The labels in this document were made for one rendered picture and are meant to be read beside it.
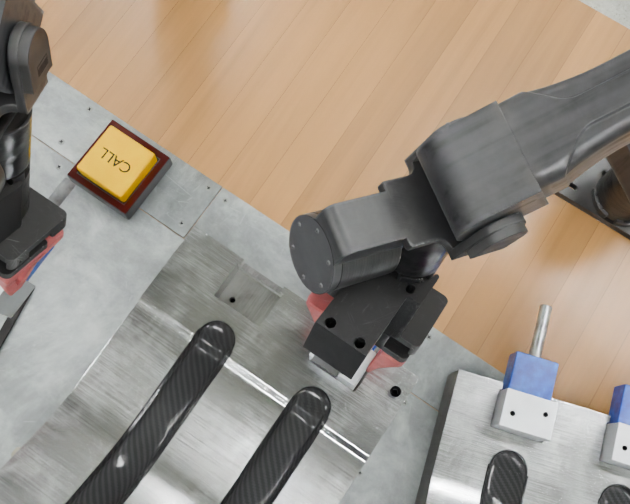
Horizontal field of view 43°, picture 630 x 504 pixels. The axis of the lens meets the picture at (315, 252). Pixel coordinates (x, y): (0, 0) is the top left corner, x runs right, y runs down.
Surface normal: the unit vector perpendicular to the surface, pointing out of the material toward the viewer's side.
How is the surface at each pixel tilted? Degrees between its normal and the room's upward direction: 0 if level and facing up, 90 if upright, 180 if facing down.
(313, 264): 67
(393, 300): 28
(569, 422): 0
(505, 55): 0
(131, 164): 0
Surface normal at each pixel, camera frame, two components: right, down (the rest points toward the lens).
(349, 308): 0.28, -0.61
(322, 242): -0.84, 0.23
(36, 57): 0.98, 0.20
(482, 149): -0.35, -0.08
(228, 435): 0.00, -0.21
